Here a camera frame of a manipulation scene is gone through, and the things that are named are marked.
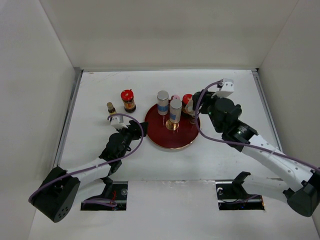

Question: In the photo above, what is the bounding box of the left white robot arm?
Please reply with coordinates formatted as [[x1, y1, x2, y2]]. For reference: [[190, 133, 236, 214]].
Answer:
[[28, 119, 149, 223]]

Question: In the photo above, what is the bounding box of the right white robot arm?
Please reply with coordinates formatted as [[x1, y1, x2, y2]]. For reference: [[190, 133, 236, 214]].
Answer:
[[192, 90, 320, 217]]

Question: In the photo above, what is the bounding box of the white lid spice jar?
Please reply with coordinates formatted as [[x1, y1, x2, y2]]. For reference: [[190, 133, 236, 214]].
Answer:
[[169, 99, 182, 124]]

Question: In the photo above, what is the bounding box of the small yellow liquid bottle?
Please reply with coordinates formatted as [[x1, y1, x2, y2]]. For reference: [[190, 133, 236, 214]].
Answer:
[[106, 102, 117, 116]]

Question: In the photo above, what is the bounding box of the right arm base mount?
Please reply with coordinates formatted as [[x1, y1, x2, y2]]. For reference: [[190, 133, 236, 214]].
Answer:
[[215, 171, 265, 211]]

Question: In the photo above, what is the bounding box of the black cap brown spice bottle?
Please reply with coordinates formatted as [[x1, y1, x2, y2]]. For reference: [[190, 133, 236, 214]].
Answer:
[[189, 115, 196, 125]]

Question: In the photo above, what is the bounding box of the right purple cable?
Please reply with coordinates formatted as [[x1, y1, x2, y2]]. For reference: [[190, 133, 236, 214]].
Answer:
[[193, 80, 320, 172]]

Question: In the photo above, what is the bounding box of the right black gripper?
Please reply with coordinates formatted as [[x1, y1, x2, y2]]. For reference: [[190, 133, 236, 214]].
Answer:
[[193, 89, 228, 133]]

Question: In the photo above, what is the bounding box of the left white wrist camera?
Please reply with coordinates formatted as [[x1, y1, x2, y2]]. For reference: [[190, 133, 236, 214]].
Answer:
[[107, 114, 127, 130]]

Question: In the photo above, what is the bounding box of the black cap grinder bottle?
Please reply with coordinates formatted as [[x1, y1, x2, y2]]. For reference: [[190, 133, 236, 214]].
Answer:
[[185, 98, 195, 117]]

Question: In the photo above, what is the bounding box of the red round tray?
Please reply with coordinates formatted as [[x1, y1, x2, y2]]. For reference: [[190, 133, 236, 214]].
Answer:
[[144, 101, 199, 149]]

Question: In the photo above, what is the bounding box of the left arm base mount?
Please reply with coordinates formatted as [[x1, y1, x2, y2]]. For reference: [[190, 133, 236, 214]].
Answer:
[[80, 177, 129, 212]]

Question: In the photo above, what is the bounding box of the red lid sauce jar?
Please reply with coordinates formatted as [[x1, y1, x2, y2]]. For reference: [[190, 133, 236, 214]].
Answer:
[[181, 93, 193, 114], [120, 89, 136, 113]]

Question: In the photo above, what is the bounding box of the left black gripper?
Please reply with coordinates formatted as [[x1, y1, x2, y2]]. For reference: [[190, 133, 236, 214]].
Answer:
[[115, 120, 148, 159]]

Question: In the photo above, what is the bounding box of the pink cap small jar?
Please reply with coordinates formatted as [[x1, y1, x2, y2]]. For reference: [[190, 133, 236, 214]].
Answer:
[[170, 94, 180, 101]]

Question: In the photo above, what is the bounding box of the silver lid blue label jar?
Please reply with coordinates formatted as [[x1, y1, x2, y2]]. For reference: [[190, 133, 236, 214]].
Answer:
[[157, 90, 169, 116]]

